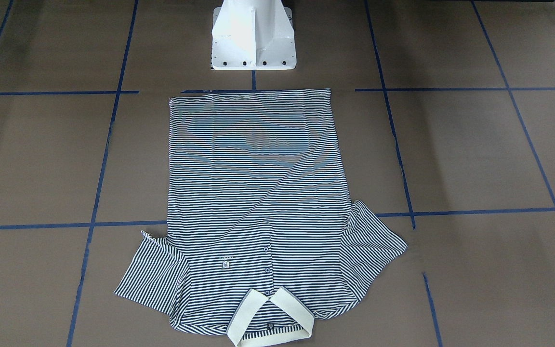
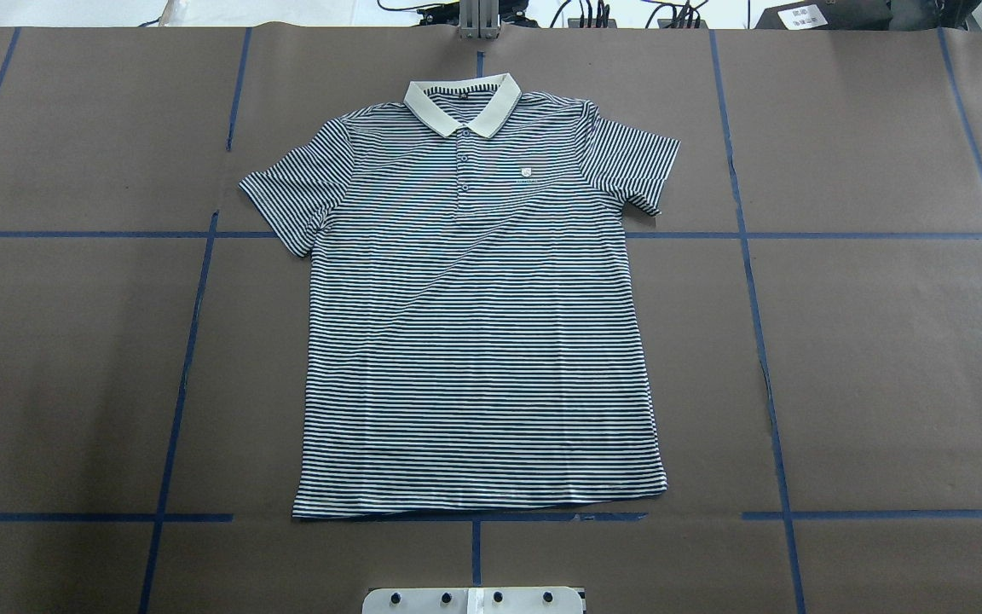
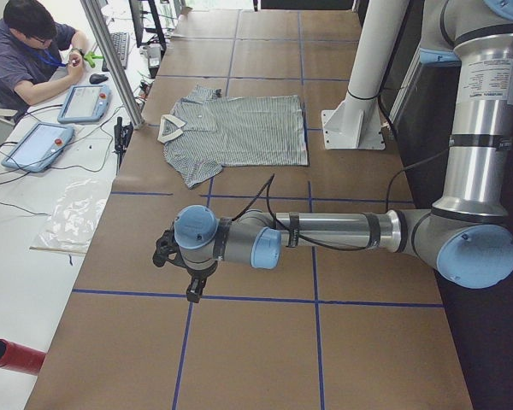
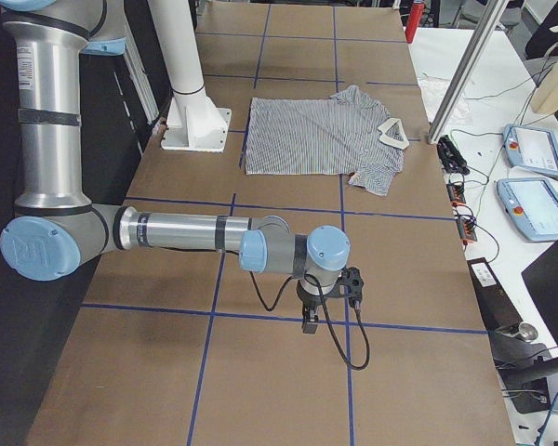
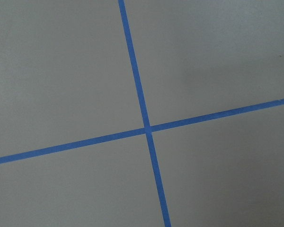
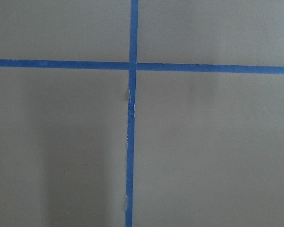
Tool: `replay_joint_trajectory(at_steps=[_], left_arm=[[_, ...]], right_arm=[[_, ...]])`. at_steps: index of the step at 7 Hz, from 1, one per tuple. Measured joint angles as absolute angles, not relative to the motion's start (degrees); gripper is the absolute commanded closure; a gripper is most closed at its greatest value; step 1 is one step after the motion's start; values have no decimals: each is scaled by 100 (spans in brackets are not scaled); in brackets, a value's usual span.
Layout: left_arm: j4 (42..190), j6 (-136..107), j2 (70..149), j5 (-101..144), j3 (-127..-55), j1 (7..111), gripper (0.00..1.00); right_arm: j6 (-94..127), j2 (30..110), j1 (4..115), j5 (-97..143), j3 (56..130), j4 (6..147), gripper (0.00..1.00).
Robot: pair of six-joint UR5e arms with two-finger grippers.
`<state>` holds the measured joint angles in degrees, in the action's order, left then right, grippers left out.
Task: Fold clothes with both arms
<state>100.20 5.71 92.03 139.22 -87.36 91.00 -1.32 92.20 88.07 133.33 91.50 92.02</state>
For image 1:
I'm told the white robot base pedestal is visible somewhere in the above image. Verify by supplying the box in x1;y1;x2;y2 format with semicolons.
210;0;297;71

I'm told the striped polo shirt white collar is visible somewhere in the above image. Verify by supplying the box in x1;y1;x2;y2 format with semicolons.
114;89;408;347

